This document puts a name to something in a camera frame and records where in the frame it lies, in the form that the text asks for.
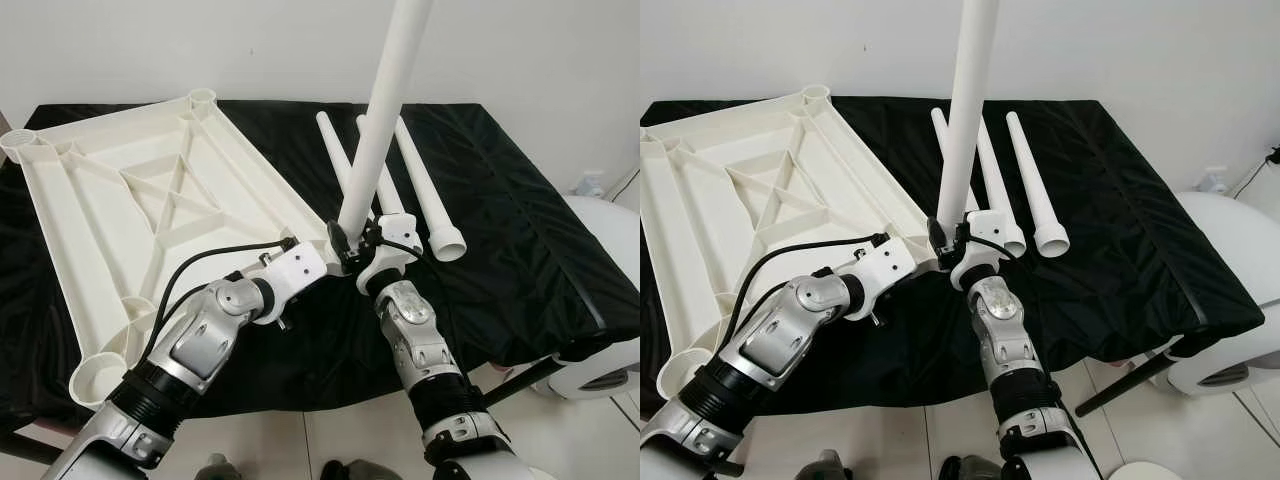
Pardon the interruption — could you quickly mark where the white plastic table leg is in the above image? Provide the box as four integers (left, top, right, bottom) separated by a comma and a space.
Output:
930, 107, 956, 186
357, 114, 407, 218
315, 112, 357, 193
935, 0, 1001, 231
1005, 111, 1071, 259
335, 0, 433, 236
393, 117, 468, 263
975, 125, 1029, 257

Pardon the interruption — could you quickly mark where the robot left leg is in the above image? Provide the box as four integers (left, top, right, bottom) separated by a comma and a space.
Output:
195, 453, 241, 480
808, 450, 851, 480

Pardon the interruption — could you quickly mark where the robot leg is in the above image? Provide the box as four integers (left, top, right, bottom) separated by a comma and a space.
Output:
940, 455, 1006, 480
195, 453, 241, 480
320, 458, 401, 480
808, 450, 851, 480

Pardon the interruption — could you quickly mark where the black tablecloth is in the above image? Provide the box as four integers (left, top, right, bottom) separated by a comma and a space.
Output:
640, 96, 1266, 411
0, 100, 641, 431

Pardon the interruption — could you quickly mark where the robot right leg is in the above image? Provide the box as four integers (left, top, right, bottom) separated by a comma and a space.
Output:
940, 455, 1006, 480
320, 458, 401, 480

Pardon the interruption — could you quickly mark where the black metal table leg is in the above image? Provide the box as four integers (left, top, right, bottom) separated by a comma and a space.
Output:
1075, 345, 1186, 418
0, 430, 61, 466
483, 355, 566, 409

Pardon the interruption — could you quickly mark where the white domed appliance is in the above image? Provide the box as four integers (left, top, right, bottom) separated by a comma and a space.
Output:
1165, 190, 1280, 396
545, 195, 641, 401

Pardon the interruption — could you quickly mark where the white round stool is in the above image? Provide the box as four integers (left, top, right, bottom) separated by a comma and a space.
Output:
1108, 460, 1191, 480

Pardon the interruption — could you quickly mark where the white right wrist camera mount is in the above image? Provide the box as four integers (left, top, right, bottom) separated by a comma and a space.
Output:
950, 210, 1016, 291
355, 213, 423, 298

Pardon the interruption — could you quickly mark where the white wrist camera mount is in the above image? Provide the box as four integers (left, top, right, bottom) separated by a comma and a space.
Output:
355, 213, 423, 298
950, 210, 1016, 291
260, 243, 329, 301
850, 237, 916, 298

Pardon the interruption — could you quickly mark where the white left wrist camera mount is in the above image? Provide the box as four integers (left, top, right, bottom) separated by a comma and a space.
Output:
850, 237, 916, 298
260, 243, 329, 301

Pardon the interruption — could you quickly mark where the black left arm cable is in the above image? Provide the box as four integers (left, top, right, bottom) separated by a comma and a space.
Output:
720, 232, 891, 351
150, 237, 298, 346

